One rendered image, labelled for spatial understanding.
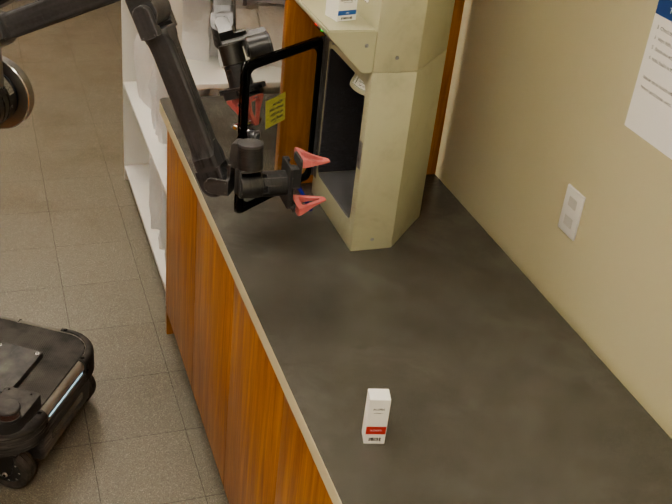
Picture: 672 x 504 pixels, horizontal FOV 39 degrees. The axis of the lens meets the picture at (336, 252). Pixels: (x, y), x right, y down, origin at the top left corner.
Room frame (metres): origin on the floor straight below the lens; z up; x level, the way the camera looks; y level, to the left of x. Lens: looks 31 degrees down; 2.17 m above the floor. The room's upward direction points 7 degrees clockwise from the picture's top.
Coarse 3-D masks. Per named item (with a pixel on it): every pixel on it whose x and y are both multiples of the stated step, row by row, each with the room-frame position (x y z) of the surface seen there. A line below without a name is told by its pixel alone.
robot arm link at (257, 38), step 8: (224, 16) 2.27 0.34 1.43; (216, 24) 2.25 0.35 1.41; (224, 24) 2.25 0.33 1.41; (224, 32) 2.22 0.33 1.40; (232, 32) 2.24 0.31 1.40; (240, 32) 2.24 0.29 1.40; (248, 32) 2.25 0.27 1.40; (256, 32) 2.25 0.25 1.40; (264, 32) 2.24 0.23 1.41; (224, 40) 2.24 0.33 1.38; (248, 40) 2.22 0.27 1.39; (256, 40) 2.22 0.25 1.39; (264, 40) 2.22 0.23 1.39; (256, 48) 2.21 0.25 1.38; (264, 48) 2.21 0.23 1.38; (272, 48) 2.22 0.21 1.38; (256, 56) 2.21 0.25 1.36
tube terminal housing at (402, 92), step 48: (384, 0) 2.04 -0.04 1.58; (432, 0) 2.11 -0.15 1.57; (336, 48) 2.26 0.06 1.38; (384, 48) 2.05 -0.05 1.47; (432, 48) 2.16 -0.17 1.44; (384, 96) 2.05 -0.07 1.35; (432, 96) 2.21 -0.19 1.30; (384, 144) 2.06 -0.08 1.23; (384, 192) 2.07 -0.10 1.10; (384, 240) 2.07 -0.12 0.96
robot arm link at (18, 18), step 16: (48, 0) 1.93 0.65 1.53; (64, 0) 1.92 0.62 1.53; (80, 0) 1.92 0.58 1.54; (96, 0) 1.91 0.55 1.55; (112, 0) 1.90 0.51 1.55; (128, 0) 1.89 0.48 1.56; (144, 0) 1.88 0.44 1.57; (160, 0) 1.92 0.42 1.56; (0, 16) 1.94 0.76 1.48; (16, 16) 1.94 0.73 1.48; (32, 16) 1.93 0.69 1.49; (48, 16) 1.93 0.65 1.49; (64, 16) 1.92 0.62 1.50; (160, 16) 1.89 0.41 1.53; (0, 32) 1.91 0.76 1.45; (16, 32) 1.93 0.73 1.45
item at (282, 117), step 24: (264, 72) 2.13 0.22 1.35; (288, 72) 2.21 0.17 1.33; (312, 72) 2.29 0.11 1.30; (240, 96) 2.07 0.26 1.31; (264, 96) 2.13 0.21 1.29; (288, 96) 2.21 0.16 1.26; (312, 96) 2.30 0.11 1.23; (240, 120) 2.07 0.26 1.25; (264, 120) 2.14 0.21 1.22; (288, 120) 2.22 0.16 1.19; (264, 144) 2.14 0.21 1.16; (288, 144) 2.23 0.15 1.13; (264, 168) 2.15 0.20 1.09
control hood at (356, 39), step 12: (300, 0) 2.19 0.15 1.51; (312, 0) 2.20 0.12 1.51; (324, 0) 2.21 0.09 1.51; (312, 12) 2.11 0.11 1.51; (324, 12) 2.12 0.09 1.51; (324, 24) 2.04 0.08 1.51; (336, 24) 2.05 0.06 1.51; (348, 24) 2.06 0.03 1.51; (360, 24) 2.07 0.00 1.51; (336, 36) 2.00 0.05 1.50; (348, 36) 2.01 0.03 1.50; (360, 36) 2.03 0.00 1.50; (372, 36) 2.04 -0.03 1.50; (348, 48) 2.02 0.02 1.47; (360, 48) 2.03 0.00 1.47; (372, 48) 2.04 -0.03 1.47; (360, 60) 2.03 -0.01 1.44; (372, 60) 2.04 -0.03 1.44
